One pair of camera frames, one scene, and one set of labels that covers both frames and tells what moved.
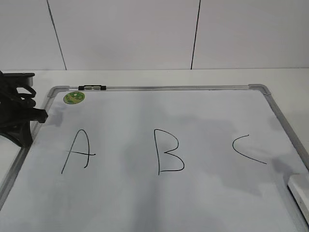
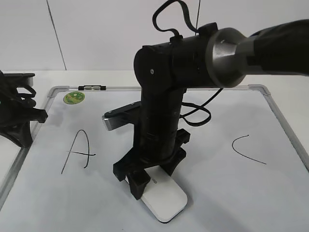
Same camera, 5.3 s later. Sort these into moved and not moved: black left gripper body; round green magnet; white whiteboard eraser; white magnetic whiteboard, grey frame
Moved: white whiteboard eraser
Not moved: white magnetic whiteboard, grey frame; round green magnet; black left gripper body
